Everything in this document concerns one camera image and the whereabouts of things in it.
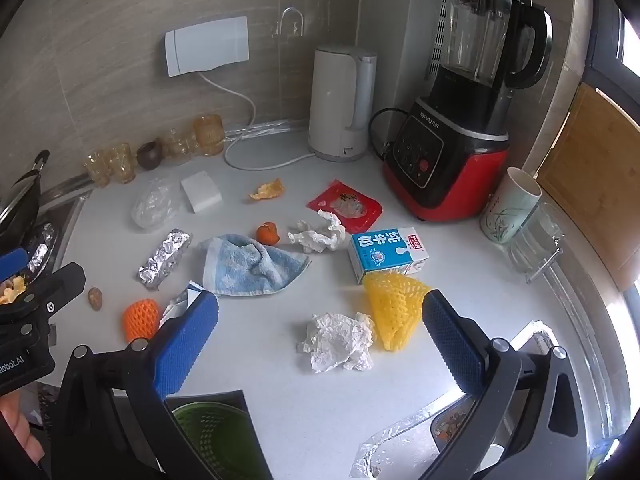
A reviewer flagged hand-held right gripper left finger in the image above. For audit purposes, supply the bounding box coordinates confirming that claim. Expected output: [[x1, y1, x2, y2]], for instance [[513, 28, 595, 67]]
[[50, 286, 221, 480]]

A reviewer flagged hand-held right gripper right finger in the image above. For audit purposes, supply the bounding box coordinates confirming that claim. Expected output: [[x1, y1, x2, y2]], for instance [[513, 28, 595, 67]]
[[421, 288, 589, 480]]

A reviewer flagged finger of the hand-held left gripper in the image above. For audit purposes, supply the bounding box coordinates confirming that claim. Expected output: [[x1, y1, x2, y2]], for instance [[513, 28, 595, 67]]
[[0, 261, 87, 325], [0, 247, 29, 281]]

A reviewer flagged small orange peel scrap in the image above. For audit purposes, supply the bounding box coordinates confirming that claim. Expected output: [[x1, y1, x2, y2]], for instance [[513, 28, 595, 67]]
[[0, 275, 27, 307]]

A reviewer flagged green mesh waste bin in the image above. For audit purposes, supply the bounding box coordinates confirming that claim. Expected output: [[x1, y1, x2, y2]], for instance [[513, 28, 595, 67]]
[[169, 389, 274, 480]]

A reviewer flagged orange tangerine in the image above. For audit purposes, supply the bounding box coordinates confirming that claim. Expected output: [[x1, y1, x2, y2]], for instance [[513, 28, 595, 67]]
[[256, 221, 281, 246]]

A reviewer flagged person's left hand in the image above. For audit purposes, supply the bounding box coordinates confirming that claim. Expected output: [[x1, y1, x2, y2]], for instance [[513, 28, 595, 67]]
[[0, 391, 46, 464]]

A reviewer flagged white paper wrapper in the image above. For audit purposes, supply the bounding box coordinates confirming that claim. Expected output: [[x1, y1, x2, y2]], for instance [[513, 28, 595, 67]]
[[159, 282, 202, 332]]

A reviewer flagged orange foam fruit net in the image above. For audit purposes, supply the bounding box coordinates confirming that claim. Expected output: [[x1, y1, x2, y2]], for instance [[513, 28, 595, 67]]
[[122, 298, 161, 345]]

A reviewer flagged black wok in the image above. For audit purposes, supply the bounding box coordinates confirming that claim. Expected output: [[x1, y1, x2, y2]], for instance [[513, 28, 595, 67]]
[[0, 149, 51, 250]]

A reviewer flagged yellow foam fruit net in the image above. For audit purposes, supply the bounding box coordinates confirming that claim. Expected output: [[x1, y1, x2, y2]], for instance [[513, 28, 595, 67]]
[[363, 270, 434, 352]]

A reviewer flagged folded aluminium foil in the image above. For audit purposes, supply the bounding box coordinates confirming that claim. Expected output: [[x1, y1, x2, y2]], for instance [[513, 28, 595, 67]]
[[135, 228, 193, 291]]

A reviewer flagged blue towel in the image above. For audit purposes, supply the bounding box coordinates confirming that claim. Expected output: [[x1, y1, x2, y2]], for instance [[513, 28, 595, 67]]
[[197, 233, 312, 296]]

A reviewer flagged blue and white milk carton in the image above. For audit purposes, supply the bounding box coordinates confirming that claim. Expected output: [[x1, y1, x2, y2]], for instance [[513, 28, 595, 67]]
[[348, 227, 431, 285]]

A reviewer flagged crumpled white tissue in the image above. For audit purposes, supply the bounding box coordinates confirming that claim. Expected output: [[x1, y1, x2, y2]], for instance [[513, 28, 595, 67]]
[[297, 312, 376, 374]]

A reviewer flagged clear plastic bag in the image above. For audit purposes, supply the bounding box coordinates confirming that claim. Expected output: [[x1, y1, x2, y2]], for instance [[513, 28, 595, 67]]
[[130, 177, 182, 231]]

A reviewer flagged clear glass container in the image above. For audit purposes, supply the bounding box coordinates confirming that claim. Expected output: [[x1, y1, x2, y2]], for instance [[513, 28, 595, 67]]
[[507, 202, 567, 282]]

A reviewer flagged floral print ceramic cup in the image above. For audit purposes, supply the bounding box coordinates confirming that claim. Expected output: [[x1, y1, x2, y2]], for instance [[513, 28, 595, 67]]
[[479, 165, 543, 245]]

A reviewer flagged white foam block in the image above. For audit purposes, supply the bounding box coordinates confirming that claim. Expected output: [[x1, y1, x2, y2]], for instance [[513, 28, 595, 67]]
[[180, 171, 225, 213]]

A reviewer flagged small brown bowl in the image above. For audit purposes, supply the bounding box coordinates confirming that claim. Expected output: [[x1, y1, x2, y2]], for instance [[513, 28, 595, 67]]
[[136, 140, 164, 170]]

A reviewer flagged twisted white tissue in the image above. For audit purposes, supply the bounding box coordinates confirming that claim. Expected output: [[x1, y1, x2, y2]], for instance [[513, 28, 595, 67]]
[[288, 209, 347, 255]]

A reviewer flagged red snack packet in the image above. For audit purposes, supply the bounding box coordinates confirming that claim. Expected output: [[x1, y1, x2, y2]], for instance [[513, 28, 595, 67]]
[[306, 179, 384, 234]]

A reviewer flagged flat orange peel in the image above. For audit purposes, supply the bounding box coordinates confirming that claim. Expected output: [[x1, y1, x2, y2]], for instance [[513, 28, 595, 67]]
[[249, 178, 285, 203]]

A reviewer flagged red and black blender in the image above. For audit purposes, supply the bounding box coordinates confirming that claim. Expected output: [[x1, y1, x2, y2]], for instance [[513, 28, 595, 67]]
[[382, 0, 554, 223]]

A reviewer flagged tall amber glass cup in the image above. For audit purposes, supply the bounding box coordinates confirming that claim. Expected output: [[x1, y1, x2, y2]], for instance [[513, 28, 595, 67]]
[[193, 114, 226, 157]]

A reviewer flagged wooden cutting board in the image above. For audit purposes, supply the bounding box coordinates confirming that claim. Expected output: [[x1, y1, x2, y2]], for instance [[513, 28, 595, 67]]
[[534, 81, 640, 292]]

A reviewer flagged white electric kettle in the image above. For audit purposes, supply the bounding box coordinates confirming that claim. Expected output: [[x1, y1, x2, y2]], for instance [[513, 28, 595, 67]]
[[308, 44, 378, 162]]

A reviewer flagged white power cable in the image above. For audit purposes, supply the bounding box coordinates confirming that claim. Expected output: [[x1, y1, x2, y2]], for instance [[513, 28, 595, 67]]
[[197, 71, 317, 170]]

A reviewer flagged black power cable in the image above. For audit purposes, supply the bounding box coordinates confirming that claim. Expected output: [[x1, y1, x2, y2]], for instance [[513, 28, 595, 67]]
[[368, 107, 414, 161]]

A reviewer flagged white wall socket box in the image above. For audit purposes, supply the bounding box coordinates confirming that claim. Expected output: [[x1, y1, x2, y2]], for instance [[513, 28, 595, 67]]
[[164, 16, 250, 78]]

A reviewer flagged chrome wall tap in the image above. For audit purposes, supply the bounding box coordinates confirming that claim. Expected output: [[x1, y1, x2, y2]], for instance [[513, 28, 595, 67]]
[[273, 6, 305, 37]]

